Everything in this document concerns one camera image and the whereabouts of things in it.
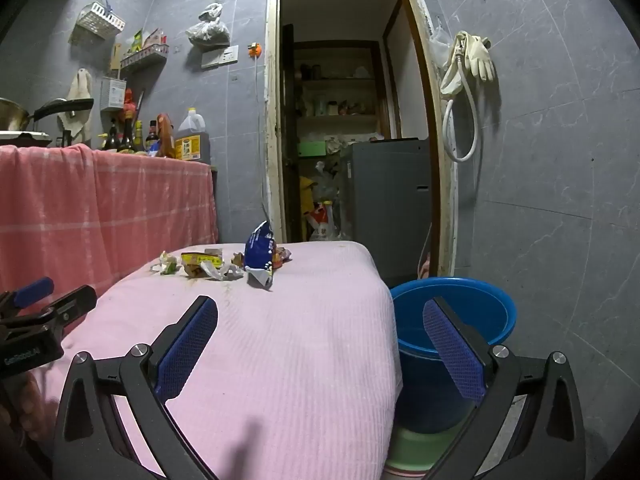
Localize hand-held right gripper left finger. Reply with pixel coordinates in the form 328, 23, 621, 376
51, 295, 219, 480

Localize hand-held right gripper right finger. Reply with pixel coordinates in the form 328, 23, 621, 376
422, 296, 587, 480

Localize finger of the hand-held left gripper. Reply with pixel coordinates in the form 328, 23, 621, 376
0, 276, 55, 321
0, 285, 98, 342

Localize blue plastic bucket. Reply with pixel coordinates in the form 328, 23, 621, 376
390, 277, 517, 435

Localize silver white wrapper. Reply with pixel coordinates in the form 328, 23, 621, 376
200, 260, 246, 282

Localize small white wrapper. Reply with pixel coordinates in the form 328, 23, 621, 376
151, 251, 180, 276

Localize blue snack bag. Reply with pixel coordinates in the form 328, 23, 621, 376
244, 220, 277, 292

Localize person's left hand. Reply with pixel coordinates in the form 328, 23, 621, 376
12, 375, 53, 441

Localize pink checked cloth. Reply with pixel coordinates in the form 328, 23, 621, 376
0, 143, 219, 306

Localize green plastic basin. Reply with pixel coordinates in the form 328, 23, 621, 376
385, 422, 473, 473

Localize pink floral blanket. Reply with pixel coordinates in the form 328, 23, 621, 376
50, 241, 403, 480

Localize gas stove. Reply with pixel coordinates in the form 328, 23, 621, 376
0, 130, 53, 148

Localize grey refrigerator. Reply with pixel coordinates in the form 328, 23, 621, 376
340, 137, 433, 277

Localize metal pot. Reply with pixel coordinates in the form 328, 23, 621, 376
0, 97, 33, 132

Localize red white sack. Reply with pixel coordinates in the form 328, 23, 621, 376
307, 200, 341, 242

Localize black frying pan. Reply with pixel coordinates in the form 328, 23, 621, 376
32, 97, 95, 122

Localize yellow bag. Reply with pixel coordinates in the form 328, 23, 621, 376
299, 176, 321, 243

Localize large cooking oil jug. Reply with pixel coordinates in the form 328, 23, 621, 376
175, 108, 211, 163

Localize hanging beige towel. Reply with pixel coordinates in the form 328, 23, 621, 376
57, 67, 94, 143

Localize metal oil tin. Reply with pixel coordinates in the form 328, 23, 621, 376
100, 76, 126, 112

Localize dark wooden door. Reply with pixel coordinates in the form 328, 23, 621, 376
281, 24, 303, 243

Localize cream rubber glove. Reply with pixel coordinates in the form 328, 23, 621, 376
466, 34, 497, 82
440, 31, 472, 97

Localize wooden shelf unit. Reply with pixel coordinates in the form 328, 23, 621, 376
295, 42, 386, 141

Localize hanging clear plastic bag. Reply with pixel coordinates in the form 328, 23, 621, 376
185, 2, 232, 48

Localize thin clear plastic bag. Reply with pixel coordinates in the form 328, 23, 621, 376
429, 17, 453, 68

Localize white hose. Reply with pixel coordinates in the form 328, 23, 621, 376
442, 95, 479, 162

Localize cream door frame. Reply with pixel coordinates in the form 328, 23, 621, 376
262, 0, 458, 281

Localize grey wall shelf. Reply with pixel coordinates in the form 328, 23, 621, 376
120, 45, 168, 73

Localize white wall basket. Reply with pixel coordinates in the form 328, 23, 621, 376
69, 1, 127, 46

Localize white wall socket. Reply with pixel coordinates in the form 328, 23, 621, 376
201, 45, 240, 70

